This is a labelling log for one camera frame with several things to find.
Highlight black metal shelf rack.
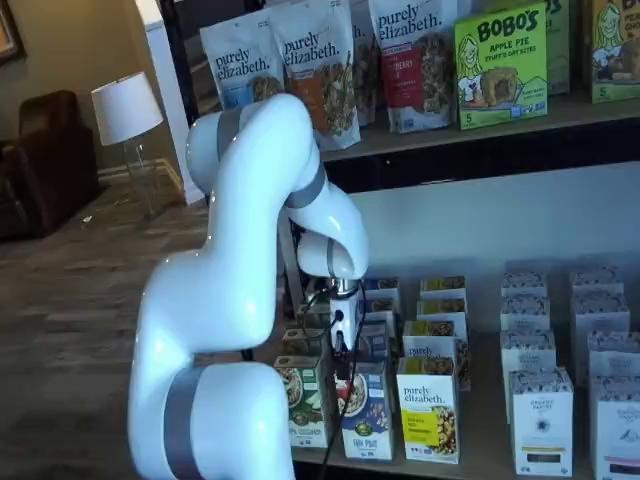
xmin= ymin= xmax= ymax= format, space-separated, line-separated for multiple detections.
xmin=157 ymin=0 xmax=640 ymax=480

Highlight white shade lamp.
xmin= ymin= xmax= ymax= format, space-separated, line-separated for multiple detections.
xmin=91 ymin=72 xmax=166 ymax=219

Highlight blue purely elizabeth granola pouch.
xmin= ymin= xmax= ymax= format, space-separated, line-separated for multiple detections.
xmin=199 ymin=12 xmax=289 ymax=111

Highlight dark framed wall picture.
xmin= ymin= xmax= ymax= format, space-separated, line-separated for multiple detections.
xmin=0 ymin=0 xmax=26 ymax=61

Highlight red purely elizabeth granola pouch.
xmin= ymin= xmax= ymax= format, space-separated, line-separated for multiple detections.
xmin=368 ymin=0 xmax=459 ymax=135

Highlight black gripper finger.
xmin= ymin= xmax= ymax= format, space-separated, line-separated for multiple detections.
xmin=333 ymin=349 xmax=355 ymax=382

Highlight blue white cereal box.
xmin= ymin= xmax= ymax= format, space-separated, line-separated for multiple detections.
xmin=360 ymin=298 xmax=396 ymax=326
xmin=334 ymin=360 xmax=396 ymax=461
xmin=364 ymin=276 xmax=401 ymax=301
xmin=355 ymin=324 xmax=391 ymax=364

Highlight yellow white granola box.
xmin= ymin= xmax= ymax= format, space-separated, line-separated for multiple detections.
xmin=419 ymin=276 xmax=469 ymax=301
xmin=402 ymin=319 xmax=472 ymax=391
xmin=396 ymin=357 xmax=460 ymax=465
xmin=417 ymin=298 xmax=469 ymax=324

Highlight white box with dark label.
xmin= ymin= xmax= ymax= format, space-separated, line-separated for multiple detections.
xmin=499 ymin=295 xmax=551 ymax=334
xmin=499 ymin=329 xmax=557 ymax=424
xmin=501 ymin=271 xmax=548 ymax=299
xmin=508 ymin=367 xmax=575 ymax=476

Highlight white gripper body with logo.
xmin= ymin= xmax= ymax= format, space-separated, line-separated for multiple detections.
xmin=329 ymin=292 xmax=361 ymax=358

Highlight white box with pink label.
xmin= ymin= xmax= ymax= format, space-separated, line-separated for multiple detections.
xmin=569 ymin=267 xmax=625 ymax=296
xmin=588 ymin=374 xmax=640 ymax=480
xmin=585 ymin=329 xmax=640 ymax=380
xmin=572 ymin=292 xmax=630 ymax=386

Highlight orange green Bobo's box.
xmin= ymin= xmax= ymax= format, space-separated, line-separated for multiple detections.
xmin=582 ymin=0 xmax=640 ymax=105

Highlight short looped black cable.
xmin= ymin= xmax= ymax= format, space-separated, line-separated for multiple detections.
xmin=304 ymin=285 xmax=337 ymax=334

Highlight dark brown leather armchair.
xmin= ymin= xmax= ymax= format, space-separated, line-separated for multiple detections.
xmin=0 ymin=89 xmax=101 ymax=241

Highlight green Bobo's snack box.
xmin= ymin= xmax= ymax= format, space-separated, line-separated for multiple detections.
xmin=544 ymin=0 xmax=571 ymax=96

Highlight green Bobo's apple pie box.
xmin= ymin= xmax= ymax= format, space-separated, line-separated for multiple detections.
xmin=453 ymin=2 xmax=550 ymax=132

